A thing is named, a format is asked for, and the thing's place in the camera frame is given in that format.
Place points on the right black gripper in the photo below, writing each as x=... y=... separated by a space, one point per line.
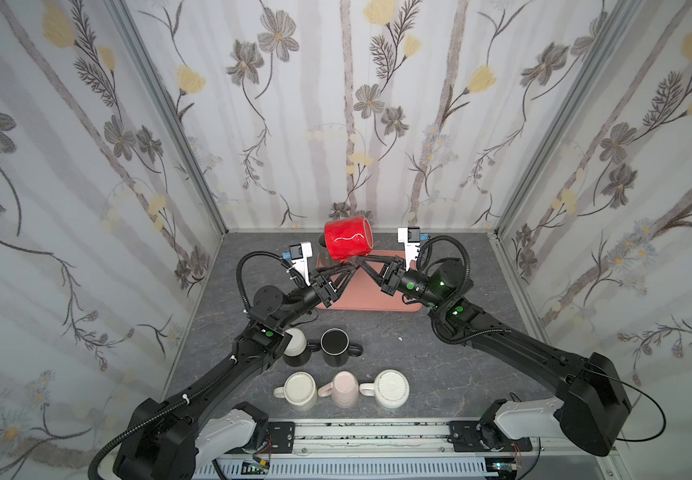
x=391 y=278

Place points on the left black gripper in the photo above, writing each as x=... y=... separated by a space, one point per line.
x=322 y=288

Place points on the red mug black handle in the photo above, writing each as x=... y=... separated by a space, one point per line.
x=348 y=238

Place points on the tall grey mug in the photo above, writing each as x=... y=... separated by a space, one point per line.
x=322 y=251

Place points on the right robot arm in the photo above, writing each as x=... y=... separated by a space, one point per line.
x=590 y=405

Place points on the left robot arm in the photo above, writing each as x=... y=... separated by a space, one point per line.
x=176 y=437

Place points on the black mug white base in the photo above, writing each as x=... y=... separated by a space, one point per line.
x=299 y=349

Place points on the pink mug upside down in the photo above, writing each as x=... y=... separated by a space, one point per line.
x=343 y=390

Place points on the cream mug upside down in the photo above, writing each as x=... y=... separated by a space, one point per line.
x=299 y=390

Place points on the white ribbed mug upside down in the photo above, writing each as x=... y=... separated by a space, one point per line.
x=390 y=389

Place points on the pink plastic tray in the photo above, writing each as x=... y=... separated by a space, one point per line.
x=363 y=294

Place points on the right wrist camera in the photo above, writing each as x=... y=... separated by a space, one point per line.
x=412 y=239

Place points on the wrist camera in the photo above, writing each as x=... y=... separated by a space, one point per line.
x=412 y=239
x=296 y=262

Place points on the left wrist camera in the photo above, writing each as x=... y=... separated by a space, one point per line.
x=296 y=262

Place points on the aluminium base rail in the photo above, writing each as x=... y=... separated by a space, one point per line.
x=523 y=438

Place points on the white vented cable duct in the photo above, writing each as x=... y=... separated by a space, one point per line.
x=359 y=468

